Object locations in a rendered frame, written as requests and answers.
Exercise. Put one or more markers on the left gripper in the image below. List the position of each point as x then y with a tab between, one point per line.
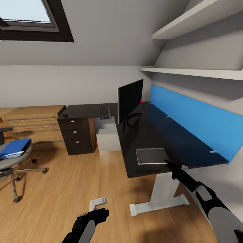
101	215

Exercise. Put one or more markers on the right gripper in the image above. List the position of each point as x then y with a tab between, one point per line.
178	173

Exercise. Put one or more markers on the swivel chair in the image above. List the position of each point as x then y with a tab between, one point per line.
10	166

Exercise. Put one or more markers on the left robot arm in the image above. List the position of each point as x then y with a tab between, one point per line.
84	227

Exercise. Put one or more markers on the notebook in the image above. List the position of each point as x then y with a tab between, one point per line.
152	156

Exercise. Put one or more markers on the keyboard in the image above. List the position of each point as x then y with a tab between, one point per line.
105	113

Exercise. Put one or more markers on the folder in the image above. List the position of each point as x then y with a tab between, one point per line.
15	147

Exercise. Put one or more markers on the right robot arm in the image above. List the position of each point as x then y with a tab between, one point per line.
227	227

